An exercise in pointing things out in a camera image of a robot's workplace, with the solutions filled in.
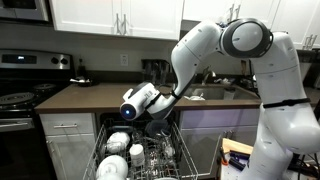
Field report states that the metal robot base table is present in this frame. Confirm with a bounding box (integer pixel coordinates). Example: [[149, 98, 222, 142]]
[[220, 153, 254, 180]]

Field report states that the white cloth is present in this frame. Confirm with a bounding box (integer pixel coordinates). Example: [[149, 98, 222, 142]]
[[184, 93, 207, 102]]

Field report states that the silver faucet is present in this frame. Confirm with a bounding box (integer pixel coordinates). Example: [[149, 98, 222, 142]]
[[200, 65, 218, 86]]

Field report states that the kitchen sink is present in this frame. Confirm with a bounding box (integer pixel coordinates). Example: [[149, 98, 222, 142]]
[[181, 83, 264, 101]]

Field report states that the white sink base cabinet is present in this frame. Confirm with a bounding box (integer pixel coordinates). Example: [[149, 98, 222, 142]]
[[179, 108, 261, 148]]

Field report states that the white cup in sink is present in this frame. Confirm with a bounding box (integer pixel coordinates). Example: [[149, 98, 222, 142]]
[[223, 88, 236, 100]]

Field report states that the small dark dish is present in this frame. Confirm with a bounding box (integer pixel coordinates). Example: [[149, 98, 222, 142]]
[[69, 77, 95, 88]]

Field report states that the dark glass bottle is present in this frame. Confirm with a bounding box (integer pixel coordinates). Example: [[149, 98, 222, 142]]
[[76, 57, 88, 79]]

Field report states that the white upper cabinet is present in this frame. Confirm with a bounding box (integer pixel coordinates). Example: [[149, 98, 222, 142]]
[[49, 0, 185, 42], [181, 0, 320, 50]]

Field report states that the large white bowl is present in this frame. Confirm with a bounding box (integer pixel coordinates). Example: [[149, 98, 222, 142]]
[[95, 154, 129, 180]]

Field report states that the wooden plank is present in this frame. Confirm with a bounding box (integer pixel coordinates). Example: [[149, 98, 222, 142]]
[[221, 137, 254, 156]]

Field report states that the black and orange clamp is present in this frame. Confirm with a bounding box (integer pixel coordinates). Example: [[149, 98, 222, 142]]
[[219, 146, 230, 167]]

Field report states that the white drawer front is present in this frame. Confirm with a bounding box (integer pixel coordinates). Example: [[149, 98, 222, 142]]
[[39, 113, 98, 136]]

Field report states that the blue black tool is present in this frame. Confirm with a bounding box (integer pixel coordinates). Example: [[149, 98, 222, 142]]
[[229, 149, 250, 172]]

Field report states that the white lower cabinet door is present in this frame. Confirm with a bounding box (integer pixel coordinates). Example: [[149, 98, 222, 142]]
[[44, 133, 98, 180]]

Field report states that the black stainless stove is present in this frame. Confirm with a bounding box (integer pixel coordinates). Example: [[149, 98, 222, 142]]
[[0, 49, 76, 180]]

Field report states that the stainless microwave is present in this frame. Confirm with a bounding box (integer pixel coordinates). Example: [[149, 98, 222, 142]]
[[0, 0, 51, 24]]

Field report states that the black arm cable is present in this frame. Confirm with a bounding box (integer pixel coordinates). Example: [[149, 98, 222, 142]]
[[155, 83, 177, 98]]

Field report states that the white wall outlet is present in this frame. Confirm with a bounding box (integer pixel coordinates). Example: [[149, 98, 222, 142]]
[[119, 53, 129, 67]]

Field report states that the silver cabinet handle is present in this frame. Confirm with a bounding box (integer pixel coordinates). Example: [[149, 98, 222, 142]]
[[122, 13, 129, 36], [114, 13, 121, 36]]

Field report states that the wire dishwasher rack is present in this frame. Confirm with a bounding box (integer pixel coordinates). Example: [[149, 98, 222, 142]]
[[82, 123, 199, 180]]

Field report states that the silver drawer handle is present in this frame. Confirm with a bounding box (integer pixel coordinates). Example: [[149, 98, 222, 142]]
[[53, 123, 79, 129]]

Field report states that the black base cable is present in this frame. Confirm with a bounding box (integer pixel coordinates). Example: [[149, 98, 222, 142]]
[[289, 153, 320, 180]]

